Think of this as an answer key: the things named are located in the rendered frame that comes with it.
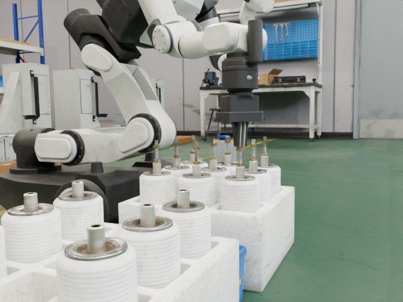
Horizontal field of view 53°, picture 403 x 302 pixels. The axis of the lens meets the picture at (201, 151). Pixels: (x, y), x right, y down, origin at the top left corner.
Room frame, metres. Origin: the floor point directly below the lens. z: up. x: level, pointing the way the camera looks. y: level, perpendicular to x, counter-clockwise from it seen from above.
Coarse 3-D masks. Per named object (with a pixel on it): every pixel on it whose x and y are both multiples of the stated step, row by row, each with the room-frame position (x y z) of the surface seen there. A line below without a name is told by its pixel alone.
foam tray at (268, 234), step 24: (288, 192) 1.16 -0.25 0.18; (120, 216) 1.04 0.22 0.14; (216, 216) 0.93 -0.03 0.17; (240, 216) 0.91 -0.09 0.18; (264, 216) 0.91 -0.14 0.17; (288, 216) 1.16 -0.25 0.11; (240, 240) 0.91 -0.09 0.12; (264, 240) 0.91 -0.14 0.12; (288, 240) 1.17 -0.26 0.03; (264, 264) 0.91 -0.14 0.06
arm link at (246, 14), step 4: (244, 4) 1.64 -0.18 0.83; (244, 8) 1.64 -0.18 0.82; (248, 8) 1.65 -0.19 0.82; (240, 12) 1.65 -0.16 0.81; (244, 12) 1.65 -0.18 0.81; (248, 12) 1.66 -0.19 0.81; (252, 12) 1.66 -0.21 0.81; (240, 16) 1.64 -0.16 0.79; (244, 16) 1.64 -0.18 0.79; (248, 16) 1.65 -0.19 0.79; (252, 16) 1.67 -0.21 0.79; (240, 20) 1.64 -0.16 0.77; (244, 20) 1.62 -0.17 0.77; (244, 24) 1.61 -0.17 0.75
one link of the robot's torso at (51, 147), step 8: (40, 136) 1.60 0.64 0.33; (48, 136) 1.59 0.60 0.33; (56, 136) 1.57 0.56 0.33; (64, 136) 1.55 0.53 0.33; (40, 144) 1.59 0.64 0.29; (48, 144) 1.57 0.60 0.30; (56, 144) 1.56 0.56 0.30; (64, 144) 1.54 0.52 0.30; (72, 144) 1.54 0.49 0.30; (40, 152) 1.59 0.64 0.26; (48, 152) 1.57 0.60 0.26; (56, 152) 1.56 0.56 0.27; (64, 152) 1.54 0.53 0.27; (72, 152) 1.54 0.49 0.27; (40, 160) 1.61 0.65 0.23; (48, 160) 1.59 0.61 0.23; (56, 160) 1.57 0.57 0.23; (64, 160) 1.55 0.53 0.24; (72, 160) 1.55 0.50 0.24
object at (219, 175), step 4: (204, 172) 1.11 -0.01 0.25; (208, 172) 1.11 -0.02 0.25; (212, 172) 1.10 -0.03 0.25; (216, 172) 1.11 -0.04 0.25; (220, 172) 1.11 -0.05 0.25; (224, 172) 1.11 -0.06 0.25; (228, 172) 1.13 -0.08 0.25; (216, 176) 1.10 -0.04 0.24; (220, 176) 1.10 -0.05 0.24; (224, 176) 1.11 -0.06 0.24; (216, 180) 1.10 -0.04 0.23; (220, 180) 1.10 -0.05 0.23; (216, 184) 1.10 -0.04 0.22; (220, 184) 1.10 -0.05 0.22; (216, 188) 1.10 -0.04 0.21; (220, 188) 1.10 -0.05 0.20; (216, 192) 1.10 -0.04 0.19; (220, 192) 1.10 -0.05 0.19; (216, 196) 1.10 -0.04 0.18; (220, 196) 1.10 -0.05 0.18
